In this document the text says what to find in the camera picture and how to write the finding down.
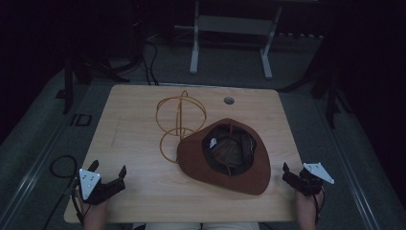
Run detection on black metal stand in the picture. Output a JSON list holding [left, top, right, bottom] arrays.
[[278, 18, 355, 129]]

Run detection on black tripod stand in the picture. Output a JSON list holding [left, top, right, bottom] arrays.
[[56, 0, 147, 115]]

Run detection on gold wire hat stand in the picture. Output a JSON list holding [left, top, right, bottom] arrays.
[[155, 89, 208, 165]]

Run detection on person's left hand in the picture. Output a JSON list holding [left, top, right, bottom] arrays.
[[78, 189, 109, 220]]

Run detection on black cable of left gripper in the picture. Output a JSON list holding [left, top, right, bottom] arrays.
[[41, 154, 84, 230]]

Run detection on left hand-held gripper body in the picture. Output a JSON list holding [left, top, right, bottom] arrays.
[[76, 168, 126, 206]]

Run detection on brown felt hat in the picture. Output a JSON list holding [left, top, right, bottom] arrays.
[[176, 117, 272, 196]]

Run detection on white metal frame stand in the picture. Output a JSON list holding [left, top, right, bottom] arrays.
[[189, 0, 284, 81]]

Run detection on person's right hand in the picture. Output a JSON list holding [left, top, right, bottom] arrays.
[[294, 187, 325, 221]]

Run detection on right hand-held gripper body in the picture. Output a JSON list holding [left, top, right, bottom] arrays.
[[289, 162, 335, 197]]

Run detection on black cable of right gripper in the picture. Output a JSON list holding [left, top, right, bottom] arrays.
[[313, 189, 327, 226]]

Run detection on black floor cables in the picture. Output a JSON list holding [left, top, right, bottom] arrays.
[[140, 37, 161, 87]]

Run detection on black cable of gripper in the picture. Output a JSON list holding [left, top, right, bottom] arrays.
[[41, 154, 84, 230], [313, 189, 327, 226]]

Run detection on black rectangular floor frame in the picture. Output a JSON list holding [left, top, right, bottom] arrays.
[[69, 112, 93, 127]]

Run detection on grey floor rail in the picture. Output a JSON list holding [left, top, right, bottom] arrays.
[[0, 95, 89, 230], [314, 95, 383, 230]]

